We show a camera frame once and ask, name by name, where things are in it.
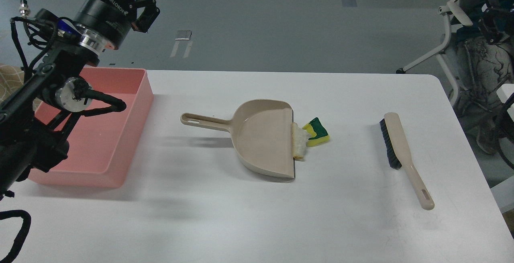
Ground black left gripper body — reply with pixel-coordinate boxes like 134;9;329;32
74;0;137;50

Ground beige plastic dustpan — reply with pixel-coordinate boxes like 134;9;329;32
180;100;296;181

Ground yellow green sponge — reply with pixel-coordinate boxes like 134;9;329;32
302;117;330;147

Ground beige hand brush black bristles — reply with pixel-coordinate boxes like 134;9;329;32
379;112;435;210

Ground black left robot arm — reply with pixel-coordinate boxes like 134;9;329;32
0;0;161;198

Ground pink plastic bin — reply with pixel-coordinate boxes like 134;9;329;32
28;67;153;188

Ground beige checkered cloth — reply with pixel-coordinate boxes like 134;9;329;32
0;63;24;103

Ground white office chair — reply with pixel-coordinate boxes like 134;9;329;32
397;0;513;155

